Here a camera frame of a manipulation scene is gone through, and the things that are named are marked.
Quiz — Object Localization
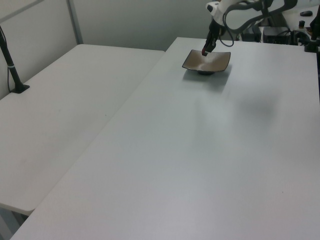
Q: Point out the dark robot gripper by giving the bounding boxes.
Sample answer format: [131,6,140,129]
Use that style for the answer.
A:
[201,20,223,57]

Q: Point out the square brown ceramic plate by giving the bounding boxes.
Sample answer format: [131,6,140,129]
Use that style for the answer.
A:
[181,49,232,77]

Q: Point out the black electronics box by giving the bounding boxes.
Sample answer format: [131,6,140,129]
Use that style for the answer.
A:
[262,25,292,45]

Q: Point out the white side table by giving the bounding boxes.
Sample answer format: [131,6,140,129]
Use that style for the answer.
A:
[0,43,166,216]

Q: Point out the dark robot arm cable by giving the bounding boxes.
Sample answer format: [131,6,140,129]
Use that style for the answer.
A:
[217,24,236,48]

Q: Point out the black camera stand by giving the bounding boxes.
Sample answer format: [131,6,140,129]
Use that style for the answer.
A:
[303,14,320,53]

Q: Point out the grey metal partition post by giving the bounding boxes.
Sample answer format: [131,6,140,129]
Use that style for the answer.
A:
[66,0,84,46]

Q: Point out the black camera pole with base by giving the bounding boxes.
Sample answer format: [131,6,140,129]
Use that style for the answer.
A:
[0,24,31,95]

